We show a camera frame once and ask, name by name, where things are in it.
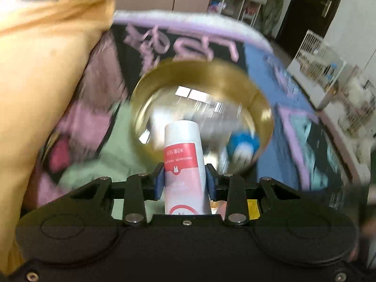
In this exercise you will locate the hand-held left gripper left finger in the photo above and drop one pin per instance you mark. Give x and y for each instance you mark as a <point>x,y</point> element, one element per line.
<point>158,182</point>

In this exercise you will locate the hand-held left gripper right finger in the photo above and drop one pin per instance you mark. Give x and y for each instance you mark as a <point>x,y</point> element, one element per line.
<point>210,182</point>

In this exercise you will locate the white tube with red label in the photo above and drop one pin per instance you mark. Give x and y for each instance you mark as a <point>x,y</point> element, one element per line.
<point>183,164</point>

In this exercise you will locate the blue and white small item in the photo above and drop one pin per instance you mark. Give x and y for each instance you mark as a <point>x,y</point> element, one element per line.
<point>243,148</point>

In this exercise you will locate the round gold printed tin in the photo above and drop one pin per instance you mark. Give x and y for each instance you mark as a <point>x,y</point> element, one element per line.
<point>202,91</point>

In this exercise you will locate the printed cartoon blanket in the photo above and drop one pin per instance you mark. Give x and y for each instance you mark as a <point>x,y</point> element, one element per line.
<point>293,141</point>

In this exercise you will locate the hanging green jacket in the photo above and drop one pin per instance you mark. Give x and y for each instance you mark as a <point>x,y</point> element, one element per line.
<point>272,11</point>

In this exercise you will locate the dark door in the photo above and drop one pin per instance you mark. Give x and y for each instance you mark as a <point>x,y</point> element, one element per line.
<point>311,8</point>

